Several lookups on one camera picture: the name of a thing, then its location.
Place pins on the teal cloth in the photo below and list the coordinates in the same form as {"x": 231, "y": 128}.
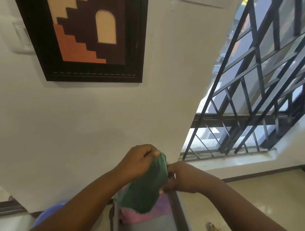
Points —
{"x": 143, "y": 188}

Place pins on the person's left forearm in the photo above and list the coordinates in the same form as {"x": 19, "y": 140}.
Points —
{"x": 78, "y": 207}

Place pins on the crumpled brown paper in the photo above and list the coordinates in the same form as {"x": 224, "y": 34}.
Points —
{"x": 210, "y": 227}

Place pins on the person's right forearm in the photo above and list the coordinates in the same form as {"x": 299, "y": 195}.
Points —
{"x": 243, "y": 209}

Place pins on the person's right hand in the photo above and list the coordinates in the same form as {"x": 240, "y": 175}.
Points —
{"x": 188, "y": 178}

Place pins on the person's left hand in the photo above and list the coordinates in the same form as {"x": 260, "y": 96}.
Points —
{"x": 138, "y": 161}

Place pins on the white wall switch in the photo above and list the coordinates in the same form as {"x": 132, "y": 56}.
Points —
{"x": 22, "y": 35}

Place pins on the blue waste bin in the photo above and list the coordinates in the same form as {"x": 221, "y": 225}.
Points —
{"x": 47, "y": 213}

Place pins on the grey plastic tray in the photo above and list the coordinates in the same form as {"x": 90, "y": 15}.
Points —
{"x": 152, "y": 226}

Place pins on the dark picture frame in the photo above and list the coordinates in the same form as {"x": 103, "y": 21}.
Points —
{"x": 35, "y": 35}

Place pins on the pink cloth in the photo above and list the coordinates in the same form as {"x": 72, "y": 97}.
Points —
{"x": 157, "y": 211}

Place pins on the white paper notice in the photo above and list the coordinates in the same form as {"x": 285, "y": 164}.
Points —
{"x": 202, "y": 2}

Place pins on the black barred window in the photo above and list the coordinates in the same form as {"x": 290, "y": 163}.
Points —
{"x": 238, "y": 119}

